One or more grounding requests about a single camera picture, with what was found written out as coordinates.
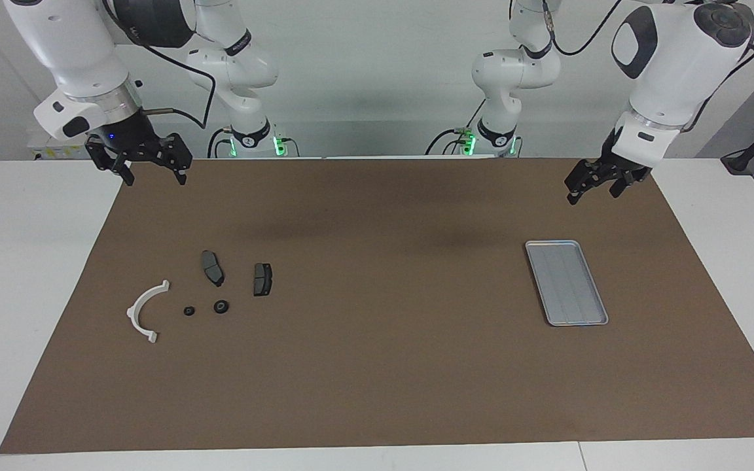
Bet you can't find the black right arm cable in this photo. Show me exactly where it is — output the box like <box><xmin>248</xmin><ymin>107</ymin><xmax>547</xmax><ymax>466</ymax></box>
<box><xmin>105</xmin><ymin>0</ymin><xmax>215</xmax><ymax>128</ymax></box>

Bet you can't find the curved dark brake pad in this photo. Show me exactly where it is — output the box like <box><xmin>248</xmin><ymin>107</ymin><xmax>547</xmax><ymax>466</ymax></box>
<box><xmin>201</xmin><ymin>250</ymin><xmax>226</xmax><ymax>288</ymax></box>

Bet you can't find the brown table mat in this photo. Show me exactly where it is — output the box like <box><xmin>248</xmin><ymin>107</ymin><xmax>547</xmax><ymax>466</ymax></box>
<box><xmin>0</xmin><ymin>157</ymin><xmax>754</xmax><ymax>455</ymax></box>

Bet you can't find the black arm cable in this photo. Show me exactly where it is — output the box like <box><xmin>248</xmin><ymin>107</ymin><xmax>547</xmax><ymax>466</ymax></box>
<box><xmin>541</xmin><ymin>0</ymin><xmax>754</xmax><ymax>131</ymax></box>
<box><xmin>105</xmin><ymin>0</ymin><xmax>215</xmax><ymax>128</ymax></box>

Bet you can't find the white curved plastic bracket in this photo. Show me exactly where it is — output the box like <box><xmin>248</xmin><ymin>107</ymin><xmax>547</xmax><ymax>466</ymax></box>
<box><xmin>126</xmin><ymin>279</ymin><xmax>171</xmax><ymax>344</ymax></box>

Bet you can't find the black base power cable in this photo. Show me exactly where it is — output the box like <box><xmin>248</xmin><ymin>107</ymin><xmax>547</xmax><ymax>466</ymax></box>
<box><xmin>207</xmin><ymin>126</ymin><xmax>230</xmax><ymax>159</ymax></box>
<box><xmin>425</xmin><ymin>97</ymin><xmax>490</xmax><ymax>156</ymax></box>

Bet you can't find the silver metal tray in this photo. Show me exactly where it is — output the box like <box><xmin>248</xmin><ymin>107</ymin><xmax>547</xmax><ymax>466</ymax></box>
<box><xmin>525</xmin><ymin>240</ymin><xmax>609</xmax><ymax>327</ymax></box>

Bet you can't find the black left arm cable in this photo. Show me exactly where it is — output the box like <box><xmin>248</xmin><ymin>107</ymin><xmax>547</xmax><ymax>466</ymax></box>
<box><xmin>541</xmin><ymin>0</ymin><xmax>754</xmax><ymax>131</ymax></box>

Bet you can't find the white box yellow label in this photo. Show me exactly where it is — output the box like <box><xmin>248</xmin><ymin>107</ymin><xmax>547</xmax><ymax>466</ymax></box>
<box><xmin>27</xmin><ymin>134</ymin><xmax>93</xmax><ymax>162</ymax></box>

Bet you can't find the rectangular dark brake pad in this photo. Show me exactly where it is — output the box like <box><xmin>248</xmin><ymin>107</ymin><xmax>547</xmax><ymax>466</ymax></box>
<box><xmin>253</xmin><ymin>262</ymin><xmax>274</xmax><ymax>298</ymax></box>

